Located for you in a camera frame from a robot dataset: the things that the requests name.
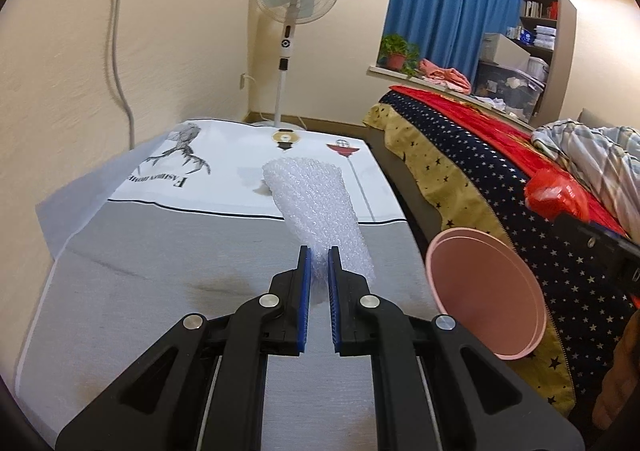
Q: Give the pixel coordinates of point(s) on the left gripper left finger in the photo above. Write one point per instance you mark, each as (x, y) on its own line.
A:
(201, 386)

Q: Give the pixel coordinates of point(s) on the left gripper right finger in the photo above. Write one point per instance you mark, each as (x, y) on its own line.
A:
(436, 386)

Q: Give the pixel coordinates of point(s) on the red foil wrapper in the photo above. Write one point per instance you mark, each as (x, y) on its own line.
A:
(552, 193)

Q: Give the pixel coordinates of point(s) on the white bubble wrap sheet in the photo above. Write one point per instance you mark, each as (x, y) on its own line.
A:
(316, 206)

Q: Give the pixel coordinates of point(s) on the pink trash bin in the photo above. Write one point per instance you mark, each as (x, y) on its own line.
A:
(486, 286)

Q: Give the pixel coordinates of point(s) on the navy star bedsheet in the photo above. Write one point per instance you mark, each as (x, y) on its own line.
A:
(587, 312)

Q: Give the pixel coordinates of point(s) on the striped grey blue duvet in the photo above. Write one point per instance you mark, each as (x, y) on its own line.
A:
(604, 159)

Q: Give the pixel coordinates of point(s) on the grey white printed tablecloth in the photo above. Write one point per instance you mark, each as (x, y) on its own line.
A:
(183, 224)

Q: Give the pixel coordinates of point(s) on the yellow star bed skirt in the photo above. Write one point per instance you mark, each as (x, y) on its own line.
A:
(443, 185)

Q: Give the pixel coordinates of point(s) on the dark plastic storage bin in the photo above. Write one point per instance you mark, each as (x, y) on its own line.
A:
(510, 91)

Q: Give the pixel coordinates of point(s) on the white cardboard box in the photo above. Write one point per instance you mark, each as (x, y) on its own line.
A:
(501, 50)

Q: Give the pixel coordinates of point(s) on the wooden bookshelf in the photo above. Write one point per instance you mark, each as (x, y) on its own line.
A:
(552, 24)

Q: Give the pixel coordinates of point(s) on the pink folded clothes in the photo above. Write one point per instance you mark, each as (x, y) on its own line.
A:
(449, 78)

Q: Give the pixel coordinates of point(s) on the potted green plant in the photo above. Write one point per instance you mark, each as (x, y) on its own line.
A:
(398, 54)

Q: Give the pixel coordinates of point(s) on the blue curtain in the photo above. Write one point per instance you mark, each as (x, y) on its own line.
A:
(450, 32)

